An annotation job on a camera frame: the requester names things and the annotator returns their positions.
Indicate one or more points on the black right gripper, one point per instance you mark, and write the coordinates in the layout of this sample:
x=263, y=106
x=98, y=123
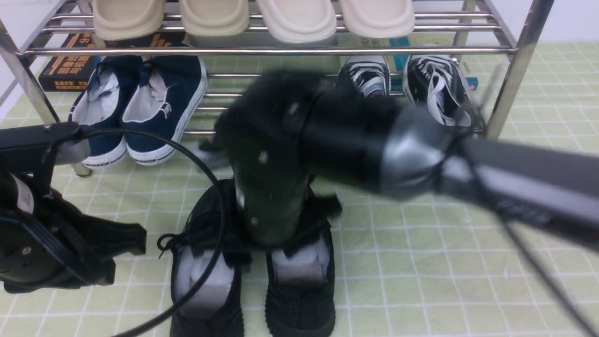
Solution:
x=259, y=133

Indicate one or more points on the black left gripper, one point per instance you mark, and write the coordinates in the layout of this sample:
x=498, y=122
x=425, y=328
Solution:
x=41, y=249

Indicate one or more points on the black knit sneaker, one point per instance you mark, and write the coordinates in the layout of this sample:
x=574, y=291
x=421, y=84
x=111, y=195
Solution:
x=215, y=309
x=300, y=292

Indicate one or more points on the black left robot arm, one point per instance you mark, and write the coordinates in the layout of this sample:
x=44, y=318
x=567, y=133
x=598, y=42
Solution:
x=32, y=152

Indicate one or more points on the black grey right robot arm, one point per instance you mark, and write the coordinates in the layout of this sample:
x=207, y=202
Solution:
x=377, y=145

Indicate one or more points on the silver metal shoe rack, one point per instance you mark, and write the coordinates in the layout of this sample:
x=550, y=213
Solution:
x=67, y=30

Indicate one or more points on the cream slipper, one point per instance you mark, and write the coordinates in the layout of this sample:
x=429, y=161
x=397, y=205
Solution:
x=378, y=18
x=299, y=21

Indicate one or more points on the black white canvas sneaker left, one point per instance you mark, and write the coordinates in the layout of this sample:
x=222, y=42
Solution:
x=367, y=74

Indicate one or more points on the black white canvas sneaker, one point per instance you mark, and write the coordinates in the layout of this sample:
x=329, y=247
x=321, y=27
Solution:
x=434, y=80
x=367, y=74

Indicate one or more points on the navy canvas shoe right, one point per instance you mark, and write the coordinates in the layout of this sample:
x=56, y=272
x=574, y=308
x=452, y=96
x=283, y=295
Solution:
x=169, y=91

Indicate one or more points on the navy canvas shoe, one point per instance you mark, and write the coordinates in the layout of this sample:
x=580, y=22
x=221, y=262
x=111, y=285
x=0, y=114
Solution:
x=169, y=91
x=102, y=104

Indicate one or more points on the tan slipper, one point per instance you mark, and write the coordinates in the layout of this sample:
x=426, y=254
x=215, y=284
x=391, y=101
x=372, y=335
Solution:
x=117, y=20
x=214, y=18

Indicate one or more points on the navy canvas shoe left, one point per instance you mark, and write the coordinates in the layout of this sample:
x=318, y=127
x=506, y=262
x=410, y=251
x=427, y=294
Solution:
x=102, y=104

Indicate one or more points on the cream slipper far right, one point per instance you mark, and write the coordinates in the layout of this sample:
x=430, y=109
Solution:
x=378, y=18

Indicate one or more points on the black white canvas sneaker right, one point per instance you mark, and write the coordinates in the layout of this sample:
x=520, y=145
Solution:
x=434, y=80

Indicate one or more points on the black orange book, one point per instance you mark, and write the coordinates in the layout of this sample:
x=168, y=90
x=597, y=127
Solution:
x=71, y=73

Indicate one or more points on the tan slipper far left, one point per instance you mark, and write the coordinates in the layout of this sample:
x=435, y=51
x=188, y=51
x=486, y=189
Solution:
x=117, y=20

